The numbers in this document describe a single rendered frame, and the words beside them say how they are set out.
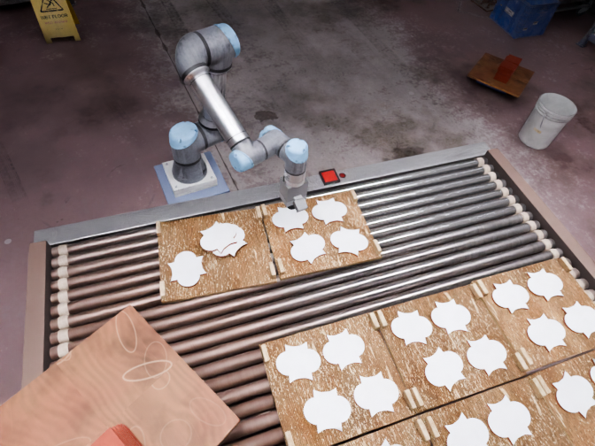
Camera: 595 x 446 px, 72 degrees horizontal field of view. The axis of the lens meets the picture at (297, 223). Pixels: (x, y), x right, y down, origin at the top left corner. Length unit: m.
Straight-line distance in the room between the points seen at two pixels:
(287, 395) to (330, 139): 2.44
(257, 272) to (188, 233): 0.32
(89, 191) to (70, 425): 2.11
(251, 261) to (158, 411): 0.60
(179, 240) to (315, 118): 2.24
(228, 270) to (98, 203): 1.73
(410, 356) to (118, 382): 0.91
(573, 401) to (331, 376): 0.78
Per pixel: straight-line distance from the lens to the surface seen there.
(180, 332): 1.48
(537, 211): 2.07
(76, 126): 3.76
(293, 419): 1.36
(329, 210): 1.70
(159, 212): 1.76
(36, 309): 1.63
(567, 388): 1.68
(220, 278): 1.53
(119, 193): 3.13
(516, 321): 1.71
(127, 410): 1.31
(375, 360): 1.45
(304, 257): 1.56
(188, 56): 1.45
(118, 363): 1.36
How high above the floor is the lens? 2.27
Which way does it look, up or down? 54 degrees down
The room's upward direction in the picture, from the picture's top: 7 degrees clockwise
